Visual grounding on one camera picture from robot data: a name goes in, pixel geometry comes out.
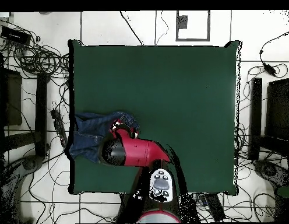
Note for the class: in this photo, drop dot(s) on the blue denim jeans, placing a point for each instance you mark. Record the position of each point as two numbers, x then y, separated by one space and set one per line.
88 135

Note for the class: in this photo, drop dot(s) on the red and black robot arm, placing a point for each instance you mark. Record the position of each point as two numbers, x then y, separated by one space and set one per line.
139 151

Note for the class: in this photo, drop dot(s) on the black power strip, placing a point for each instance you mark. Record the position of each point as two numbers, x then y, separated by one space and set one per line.
59 128

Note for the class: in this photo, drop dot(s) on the dark green table cloth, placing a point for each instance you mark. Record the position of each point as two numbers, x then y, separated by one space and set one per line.
181 81

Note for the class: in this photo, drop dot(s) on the grey curved stand base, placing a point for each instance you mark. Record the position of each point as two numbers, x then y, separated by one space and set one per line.
30 163
268 170

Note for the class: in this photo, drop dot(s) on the black rectangular box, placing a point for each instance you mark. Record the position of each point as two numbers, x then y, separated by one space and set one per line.
214 206

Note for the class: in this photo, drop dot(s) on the black electronics box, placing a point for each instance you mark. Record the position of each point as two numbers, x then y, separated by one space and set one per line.
15 35

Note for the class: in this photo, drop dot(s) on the black power adapter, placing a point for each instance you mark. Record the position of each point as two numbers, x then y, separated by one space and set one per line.
270 68

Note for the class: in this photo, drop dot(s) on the green round bin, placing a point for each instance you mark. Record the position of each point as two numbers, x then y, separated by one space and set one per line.
285 192

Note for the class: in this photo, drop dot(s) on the black metal frame stand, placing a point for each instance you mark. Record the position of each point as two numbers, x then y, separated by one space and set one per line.
256 116
40 112

